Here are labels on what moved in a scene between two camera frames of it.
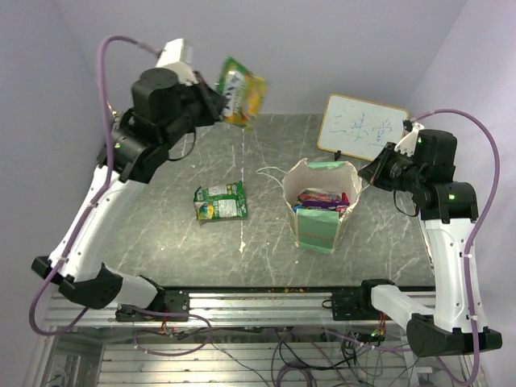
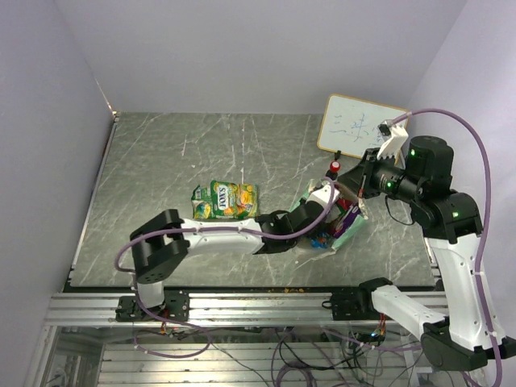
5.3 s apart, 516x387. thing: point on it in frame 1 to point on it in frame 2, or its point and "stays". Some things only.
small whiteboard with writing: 359,127 stays
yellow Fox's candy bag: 247,93 to 234,201
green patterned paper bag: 321,230 to 347,234
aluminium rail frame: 234,308 stays
